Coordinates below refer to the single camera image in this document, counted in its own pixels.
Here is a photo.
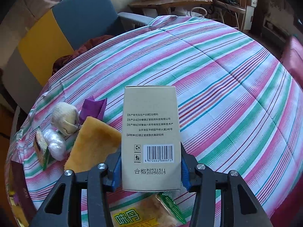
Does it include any Weidan cracker packet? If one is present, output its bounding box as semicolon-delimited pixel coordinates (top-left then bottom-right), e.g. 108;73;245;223
110;193;186;226

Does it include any purple snack packet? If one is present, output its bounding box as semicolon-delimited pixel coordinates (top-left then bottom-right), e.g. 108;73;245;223
79;96;107;124

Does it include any beige cardboard box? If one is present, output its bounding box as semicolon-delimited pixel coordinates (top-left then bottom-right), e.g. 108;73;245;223
121;86;181;192

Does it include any gold metal tin box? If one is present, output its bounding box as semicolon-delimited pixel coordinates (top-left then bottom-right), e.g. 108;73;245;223
5;161;37;226

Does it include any white plastic bag ball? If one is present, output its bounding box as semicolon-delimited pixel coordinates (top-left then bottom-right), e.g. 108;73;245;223
43;129;66;161

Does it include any small green snack packet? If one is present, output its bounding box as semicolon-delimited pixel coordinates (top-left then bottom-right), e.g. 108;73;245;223
33;128;50;171

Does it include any yellow sponge cloth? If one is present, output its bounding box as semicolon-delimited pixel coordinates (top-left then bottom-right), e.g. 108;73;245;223
64;116;122;173

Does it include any striped bed sheet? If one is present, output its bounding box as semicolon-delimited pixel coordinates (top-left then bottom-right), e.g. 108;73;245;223
6;15;302;216

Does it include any pink bedding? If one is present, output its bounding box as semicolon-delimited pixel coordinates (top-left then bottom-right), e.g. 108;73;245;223
280;36;303;88

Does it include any dark red cloth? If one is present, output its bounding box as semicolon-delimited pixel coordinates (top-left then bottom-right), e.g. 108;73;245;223
52;35;114;75

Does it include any grey yellow blue sofa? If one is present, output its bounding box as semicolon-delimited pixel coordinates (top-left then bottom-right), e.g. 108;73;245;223
1;0;151;113

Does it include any wooden desk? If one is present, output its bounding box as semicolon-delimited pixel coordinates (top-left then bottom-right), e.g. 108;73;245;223
128;0;213;15

